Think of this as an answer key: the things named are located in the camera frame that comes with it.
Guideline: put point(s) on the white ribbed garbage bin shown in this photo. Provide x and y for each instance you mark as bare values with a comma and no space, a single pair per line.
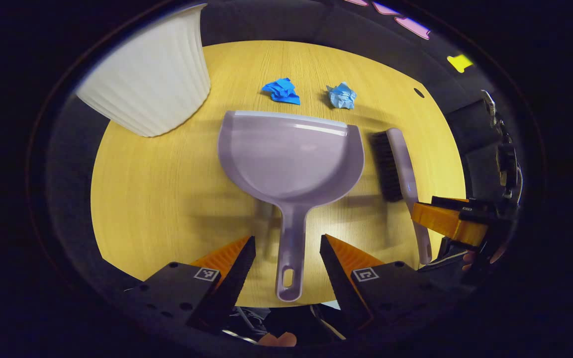
157,74

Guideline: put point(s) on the lilac plastic dustpan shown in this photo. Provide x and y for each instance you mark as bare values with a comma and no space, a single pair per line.
291,159

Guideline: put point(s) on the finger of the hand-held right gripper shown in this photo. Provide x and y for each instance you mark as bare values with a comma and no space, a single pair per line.
445,223
448,256

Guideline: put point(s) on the small lilac broom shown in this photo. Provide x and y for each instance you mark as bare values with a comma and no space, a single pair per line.
406,169

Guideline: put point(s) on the light blue paper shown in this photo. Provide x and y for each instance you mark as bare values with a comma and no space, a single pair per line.
342,96

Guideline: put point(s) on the dark blue paper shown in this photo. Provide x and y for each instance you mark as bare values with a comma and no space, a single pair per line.
282,91

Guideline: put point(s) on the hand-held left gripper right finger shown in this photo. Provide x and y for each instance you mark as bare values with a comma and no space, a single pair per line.
343,286

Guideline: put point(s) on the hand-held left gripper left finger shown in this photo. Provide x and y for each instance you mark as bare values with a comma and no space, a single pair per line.
232,283

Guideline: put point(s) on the person's dark shoe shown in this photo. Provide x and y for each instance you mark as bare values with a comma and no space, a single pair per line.
246,318

